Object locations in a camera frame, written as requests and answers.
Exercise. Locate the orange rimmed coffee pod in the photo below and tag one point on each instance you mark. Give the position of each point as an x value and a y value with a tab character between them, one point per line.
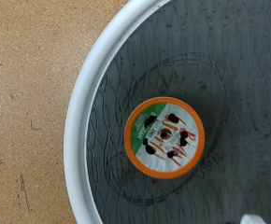
173	161

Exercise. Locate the white two-tier turntable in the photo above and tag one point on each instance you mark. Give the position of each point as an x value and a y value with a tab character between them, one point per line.
79	124

